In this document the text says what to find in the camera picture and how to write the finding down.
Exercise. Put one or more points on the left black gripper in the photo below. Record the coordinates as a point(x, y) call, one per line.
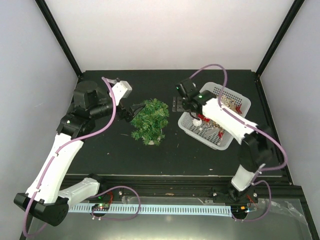
point(128, 115)

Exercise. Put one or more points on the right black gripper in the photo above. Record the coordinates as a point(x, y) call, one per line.
point(177, 106)

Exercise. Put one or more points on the small green christmas tree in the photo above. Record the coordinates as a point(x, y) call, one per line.
point(150, 121)

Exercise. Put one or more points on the white perforated plastic basket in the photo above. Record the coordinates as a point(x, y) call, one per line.
point(209, 133)

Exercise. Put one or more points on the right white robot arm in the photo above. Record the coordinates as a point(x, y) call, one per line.
point(255, 148)

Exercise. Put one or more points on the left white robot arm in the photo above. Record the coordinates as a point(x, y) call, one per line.
point(92, 112)

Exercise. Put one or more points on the white ball ornament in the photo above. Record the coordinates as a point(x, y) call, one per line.
point(197, 122)

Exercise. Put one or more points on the red star ornament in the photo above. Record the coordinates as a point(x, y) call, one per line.
point(238, 109)

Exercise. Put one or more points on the right circuit board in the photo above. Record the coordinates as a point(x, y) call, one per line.
point(243, 209)

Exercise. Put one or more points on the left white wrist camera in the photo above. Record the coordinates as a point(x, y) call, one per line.
point(121, 90)

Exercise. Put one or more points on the white slotted cable duct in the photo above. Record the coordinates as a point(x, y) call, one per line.
point(153, 209)

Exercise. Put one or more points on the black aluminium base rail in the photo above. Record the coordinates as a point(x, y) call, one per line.
point(203, 187)

